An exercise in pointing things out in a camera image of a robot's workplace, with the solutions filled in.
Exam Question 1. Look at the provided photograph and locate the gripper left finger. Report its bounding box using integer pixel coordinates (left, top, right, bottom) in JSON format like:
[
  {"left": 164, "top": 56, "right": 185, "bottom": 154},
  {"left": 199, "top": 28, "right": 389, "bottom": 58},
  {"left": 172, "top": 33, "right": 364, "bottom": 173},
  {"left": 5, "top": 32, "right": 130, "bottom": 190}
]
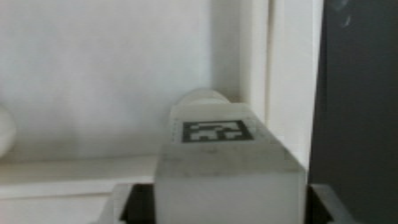
[{"left": 96, "top": 183, "right": 156, "bottom": 224}]

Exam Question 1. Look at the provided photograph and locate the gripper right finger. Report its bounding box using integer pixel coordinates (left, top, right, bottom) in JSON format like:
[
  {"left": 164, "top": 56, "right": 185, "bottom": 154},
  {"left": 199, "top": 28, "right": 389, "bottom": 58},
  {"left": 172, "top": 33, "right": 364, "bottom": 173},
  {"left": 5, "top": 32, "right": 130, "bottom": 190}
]
[{"left": 304, "top": 184, "right": 363, "bottom": 224}]

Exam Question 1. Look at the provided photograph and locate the white square table top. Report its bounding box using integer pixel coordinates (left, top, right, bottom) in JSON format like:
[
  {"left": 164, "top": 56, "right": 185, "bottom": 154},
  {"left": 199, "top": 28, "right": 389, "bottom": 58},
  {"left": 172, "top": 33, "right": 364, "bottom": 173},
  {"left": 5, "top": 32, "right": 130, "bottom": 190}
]
[{"left": 0, "top": 0, "right": 323, "bottom": 224}]

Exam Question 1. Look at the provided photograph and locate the white leg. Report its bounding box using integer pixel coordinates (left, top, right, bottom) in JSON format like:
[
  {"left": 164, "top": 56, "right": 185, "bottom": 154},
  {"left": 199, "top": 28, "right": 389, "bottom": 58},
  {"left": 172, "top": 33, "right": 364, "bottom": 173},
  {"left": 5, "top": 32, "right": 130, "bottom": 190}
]
[{"left": 155, "top": 90, "right": 306, "bottom": 224}]

